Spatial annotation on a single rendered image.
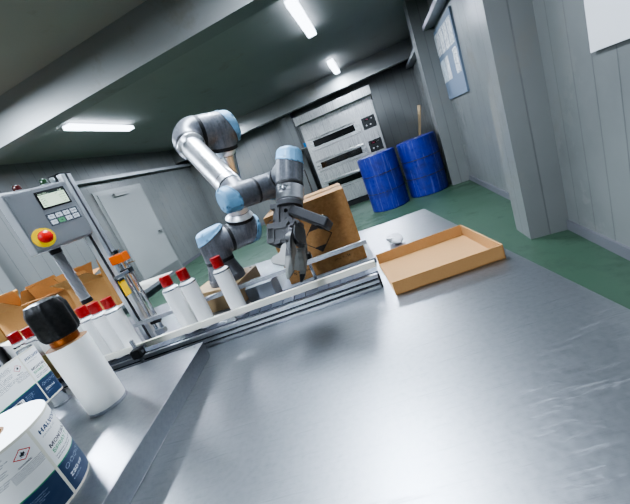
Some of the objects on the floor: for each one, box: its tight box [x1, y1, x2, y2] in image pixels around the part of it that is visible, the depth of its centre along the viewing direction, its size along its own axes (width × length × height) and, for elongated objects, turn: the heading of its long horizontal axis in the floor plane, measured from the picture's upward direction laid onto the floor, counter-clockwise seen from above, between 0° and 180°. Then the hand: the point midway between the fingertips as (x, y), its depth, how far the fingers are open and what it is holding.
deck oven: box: [293, 85, 387, 206], centre depth 720 cm, size 161×124×213 cm
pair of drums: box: [357, 131, 449, 212], centre depth 561 cm, size 80×136×96 cm, turn 130°
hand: (297, 276), depth 82 cm, fingers open, 7 cm apart
